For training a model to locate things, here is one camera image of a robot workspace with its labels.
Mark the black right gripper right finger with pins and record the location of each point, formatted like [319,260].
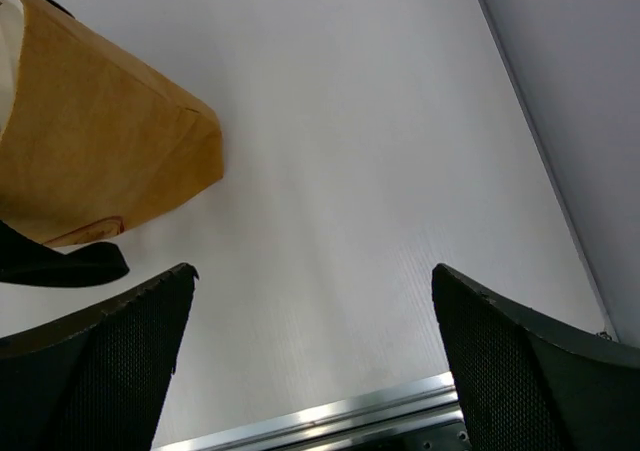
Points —
[526,381]

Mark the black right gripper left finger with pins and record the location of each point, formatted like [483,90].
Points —
[96,379]

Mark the tan canvas bag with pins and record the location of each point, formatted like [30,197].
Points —
[94,142]

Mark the front aluminium frame rail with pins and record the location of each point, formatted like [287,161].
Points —
[420,415]

